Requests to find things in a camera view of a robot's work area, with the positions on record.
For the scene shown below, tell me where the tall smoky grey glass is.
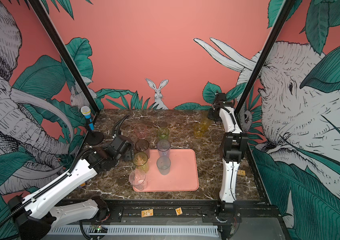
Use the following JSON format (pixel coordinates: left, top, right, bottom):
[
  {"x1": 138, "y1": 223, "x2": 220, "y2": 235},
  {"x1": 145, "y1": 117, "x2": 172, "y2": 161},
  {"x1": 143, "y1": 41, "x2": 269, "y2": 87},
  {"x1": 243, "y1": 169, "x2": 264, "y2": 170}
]
[{"x1": 135, "y1": 139, "x2": 150, "y2": 159}]

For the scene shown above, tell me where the frosted teal cup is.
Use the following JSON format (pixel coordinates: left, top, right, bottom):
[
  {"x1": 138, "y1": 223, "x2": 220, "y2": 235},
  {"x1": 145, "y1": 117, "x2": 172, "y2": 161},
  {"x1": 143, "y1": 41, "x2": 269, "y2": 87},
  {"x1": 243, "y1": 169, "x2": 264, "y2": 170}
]
[{"x1": 156, "y1": 156, "x2": 171, "y2": 175}]

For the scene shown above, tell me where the tall yellow glass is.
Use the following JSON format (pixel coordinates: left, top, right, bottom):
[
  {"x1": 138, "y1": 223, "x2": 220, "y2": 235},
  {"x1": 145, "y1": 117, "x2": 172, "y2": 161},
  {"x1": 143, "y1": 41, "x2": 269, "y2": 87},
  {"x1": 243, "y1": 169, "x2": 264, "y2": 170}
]
[{"x1": 200, "y1": 111, "x2": 213, "y2": 131}]

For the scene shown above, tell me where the black front rail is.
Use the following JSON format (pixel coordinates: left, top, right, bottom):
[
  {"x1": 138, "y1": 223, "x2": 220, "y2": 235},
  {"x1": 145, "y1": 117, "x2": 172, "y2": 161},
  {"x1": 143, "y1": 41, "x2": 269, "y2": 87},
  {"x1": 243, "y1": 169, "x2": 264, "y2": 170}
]
[{"x1": 106, "y1": 200, "x2": 282, "y2": 224}]

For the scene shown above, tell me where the small yellow letter tag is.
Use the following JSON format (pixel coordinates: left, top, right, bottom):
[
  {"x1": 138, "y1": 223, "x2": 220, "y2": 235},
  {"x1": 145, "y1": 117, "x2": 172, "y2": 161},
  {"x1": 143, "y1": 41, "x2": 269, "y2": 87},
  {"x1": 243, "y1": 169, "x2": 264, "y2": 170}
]
[{"x1": 175, "y1": 208, "x2": 183, "y2": 216}]

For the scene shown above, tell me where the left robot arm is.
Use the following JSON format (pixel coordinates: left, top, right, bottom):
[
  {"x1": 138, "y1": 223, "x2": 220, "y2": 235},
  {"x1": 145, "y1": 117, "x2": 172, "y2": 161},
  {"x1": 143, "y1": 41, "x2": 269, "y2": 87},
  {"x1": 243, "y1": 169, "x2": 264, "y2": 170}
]
[{"x1": 8, "y1": 135, "x2": 134, "y2": 240}]

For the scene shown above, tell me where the black corrugated cable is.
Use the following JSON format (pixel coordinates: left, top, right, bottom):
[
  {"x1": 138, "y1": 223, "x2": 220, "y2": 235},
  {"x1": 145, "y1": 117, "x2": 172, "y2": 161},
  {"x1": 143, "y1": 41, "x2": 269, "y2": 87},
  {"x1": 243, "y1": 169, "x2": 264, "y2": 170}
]
[{"x1": 111, "y1": 114, "x2": 130, "y2": 139}]

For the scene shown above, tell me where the black corner frame post left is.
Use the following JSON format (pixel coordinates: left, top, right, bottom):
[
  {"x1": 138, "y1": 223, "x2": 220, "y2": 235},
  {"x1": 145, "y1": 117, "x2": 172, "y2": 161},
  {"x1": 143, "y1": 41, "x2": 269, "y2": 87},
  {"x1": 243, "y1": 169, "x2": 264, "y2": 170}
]
[{"x1": 28, "y1": 0, "x2": 100, "y2": 114}]

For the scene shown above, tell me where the tall clear glass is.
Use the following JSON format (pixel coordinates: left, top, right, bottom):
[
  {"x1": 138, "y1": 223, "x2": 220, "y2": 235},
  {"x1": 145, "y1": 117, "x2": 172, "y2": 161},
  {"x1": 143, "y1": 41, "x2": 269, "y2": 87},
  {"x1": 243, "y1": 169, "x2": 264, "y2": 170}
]
[{"x1": 129, "y1": 169, "x2": 147, "y2": 191}]

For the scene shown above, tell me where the white ribbed panel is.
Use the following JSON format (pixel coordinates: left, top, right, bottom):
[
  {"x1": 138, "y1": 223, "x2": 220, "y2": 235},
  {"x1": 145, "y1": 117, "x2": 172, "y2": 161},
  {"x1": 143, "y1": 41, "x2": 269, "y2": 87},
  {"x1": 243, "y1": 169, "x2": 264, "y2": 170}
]
[{"x1": 44, "y1": 224, "x2": 220, "y2": 237}]

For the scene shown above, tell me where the tall blue glass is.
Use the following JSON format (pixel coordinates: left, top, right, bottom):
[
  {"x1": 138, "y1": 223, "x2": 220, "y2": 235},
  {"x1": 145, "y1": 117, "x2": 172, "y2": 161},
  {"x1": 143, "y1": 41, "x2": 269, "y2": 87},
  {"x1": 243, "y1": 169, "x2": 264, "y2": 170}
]
[{"x1": 156, "y1": 139, "x2": 171, "y2": 158}]

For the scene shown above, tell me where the short pink glass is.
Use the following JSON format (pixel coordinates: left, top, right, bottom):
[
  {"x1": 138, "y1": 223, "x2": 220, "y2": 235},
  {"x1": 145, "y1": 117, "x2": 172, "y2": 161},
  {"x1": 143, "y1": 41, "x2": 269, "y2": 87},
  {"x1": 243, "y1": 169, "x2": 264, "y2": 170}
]
[{"x1": 134, "y1": 124, "x2": 147, "y2": 139}]

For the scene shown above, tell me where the short yellow glass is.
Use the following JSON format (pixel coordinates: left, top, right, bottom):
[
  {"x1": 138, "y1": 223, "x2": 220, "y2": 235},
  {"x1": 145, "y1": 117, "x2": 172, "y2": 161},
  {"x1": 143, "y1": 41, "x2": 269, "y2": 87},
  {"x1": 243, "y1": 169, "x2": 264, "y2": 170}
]
[{"x1": 194, "y1": 123, "x2": 207, "y2": 139}]

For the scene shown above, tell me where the blue toy microphone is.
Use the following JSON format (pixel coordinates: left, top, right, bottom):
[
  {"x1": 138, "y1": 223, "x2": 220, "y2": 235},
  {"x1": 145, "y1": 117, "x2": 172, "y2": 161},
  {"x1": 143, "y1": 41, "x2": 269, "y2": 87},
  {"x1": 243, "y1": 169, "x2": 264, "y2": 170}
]
[{"x1": 80, "y1": 106, "x2": 94, "y2": 131}]

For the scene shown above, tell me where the black corner frame post right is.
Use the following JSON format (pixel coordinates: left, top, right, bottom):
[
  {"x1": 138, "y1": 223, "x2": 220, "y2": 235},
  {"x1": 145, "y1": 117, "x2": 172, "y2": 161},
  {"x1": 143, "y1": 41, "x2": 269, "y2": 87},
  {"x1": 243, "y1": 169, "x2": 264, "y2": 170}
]
[{"x1": 234, "y1": 0, "x2": 296, "y2": 116}]

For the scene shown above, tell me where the short green glass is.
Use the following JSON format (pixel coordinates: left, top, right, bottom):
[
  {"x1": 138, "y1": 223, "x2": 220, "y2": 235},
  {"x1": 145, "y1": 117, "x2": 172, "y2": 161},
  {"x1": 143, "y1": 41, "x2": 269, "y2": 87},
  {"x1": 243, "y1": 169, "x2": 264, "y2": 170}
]
[{"x1": 157, "y1": 127, "x2": 169, "y2": 140}]

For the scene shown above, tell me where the pink plastic tray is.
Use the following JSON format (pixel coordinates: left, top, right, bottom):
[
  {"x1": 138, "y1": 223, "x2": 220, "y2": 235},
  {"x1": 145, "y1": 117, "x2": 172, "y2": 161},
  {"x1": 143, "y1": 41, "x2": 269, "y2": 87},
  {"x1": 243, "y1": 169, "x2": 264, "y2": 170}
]
[{"x1": 141, "y1": 149, "x2": 199, "y2": 192}]

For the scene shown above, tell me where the yellow tag on rail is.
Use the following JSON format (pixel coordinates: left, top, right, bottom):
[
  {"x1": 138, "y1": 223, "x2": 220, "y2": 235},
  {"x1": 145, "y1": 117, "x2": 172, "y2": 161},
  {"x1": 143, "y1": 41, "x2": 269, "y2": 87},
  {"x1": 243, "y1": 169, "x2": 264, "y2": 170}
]
[{"x1": 141, "y1": 209, "x2": 154, "y2": 218}]

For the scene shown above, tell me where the black corner frame post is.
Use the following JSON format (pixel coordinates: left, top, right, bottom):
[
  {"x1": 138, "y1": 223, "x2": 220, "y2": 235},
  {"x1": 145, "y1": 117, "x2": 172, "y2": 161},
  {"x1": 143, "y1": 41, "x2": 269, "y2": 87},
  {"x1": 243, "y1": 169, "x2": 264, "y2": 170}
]
[
  {"x1": 234, "y1": 0, "x2": 296, "y2": 116},
  {"x1": 28, "y1": 0, "x2": 100, "y2": 114}
]

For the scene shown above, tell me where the black microphone stand base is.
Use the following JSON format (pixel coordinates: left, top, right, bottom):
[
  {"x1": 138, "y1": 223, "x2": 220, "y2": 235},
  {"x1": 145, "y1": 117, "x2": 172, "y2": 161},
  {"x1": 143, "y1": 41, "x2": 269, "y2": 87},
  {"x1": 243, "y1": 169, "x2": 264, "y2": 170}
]
[{"x1": 86, "y1": 130, "x2": 104, "y2": 146}]

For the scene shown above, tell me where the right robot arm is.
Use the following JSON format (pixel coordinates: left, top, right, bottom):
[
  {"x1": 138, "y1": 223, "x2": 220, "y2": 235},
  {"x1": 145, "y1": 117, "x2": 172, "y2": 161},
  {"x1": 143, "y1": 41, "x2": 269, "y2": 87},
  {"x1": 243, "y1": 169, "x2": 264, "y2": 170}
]
[{"x1": 208, "y1": 92, "x2": 248, "y2": 226}]

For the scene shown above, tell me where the tall green glass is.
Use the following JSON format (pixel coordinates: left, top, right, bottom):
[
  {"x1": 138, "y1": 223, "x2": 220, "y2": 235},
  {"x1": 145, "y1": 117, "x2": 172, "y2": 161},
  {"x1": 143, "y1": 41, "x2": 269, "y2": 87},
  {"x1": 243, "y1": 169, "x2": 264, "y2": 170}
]
[{"x1": 133, "y1": 152, "x2": 149, "y2": 173}]

